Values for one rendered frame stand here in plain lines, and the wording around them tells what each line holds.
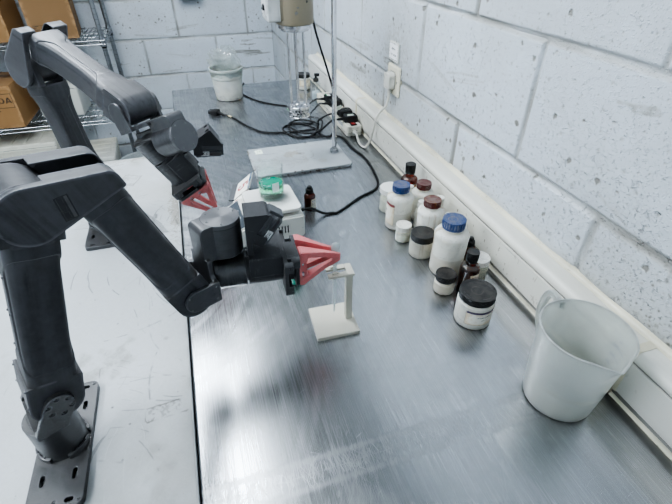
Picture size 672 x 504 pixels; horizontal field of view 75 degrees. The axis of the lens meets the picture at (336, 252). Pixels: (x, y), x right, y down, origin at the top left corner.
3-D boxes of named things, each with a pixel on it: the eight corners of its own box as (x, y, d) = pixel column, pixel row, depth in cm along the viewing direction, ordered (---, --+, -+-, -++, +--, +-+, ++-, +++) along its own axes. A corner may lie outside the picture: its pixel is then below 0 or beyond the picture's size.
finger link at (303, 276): (333, 223, 75) (278, 230, 73) (344, 247, 70) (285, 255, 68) (332, 255, 79) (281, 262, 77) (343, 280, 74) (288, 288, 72)
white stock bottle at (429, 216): (425, 248, 102) (431, 208, 96) (409, 235, 107) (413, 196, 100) (445, 240, 105) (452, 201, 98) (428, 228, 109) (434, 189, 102)
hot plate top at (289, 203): (250, 219, 98) (249, 216, 97) (241, 194, 107) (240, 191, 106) (302, 210, 101) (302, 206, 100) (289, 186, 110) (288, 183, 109)
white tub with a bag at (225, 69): (209, 103, 184) (199, 47, 171) (217, 92, 195) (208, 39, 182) (243, 103, 184) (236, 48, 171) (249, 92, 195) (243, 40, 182)
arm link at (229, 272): (248, 235, 71) (204, 241, 69) (252, 256, 66) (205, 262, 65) (252, 269, 75) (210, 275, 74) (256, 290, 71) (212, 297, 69)
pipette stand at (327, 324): (317, 341, 80) (315, 288, 72) (308, 311, 86) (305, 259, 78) (360, 333, 81) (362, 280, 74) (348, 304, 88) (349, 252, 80)
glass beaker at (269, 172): (289, 192, 107) (287, 160, 101) (279, 205, 102) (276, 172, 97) (263, 188, 108) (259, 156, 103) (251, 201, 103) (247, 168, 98)
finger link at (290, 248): (335, 227, 74) (280, 234, 72) (346, 252, 69) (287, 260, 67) (334, 259, 78) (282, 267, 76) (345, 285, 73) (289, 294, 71)
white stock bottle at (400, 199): (411, 219, 112) (416, 179, 105) (408, 233, 107) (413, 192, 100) (387, 216, 114) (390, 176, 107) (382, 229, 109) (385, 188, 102)
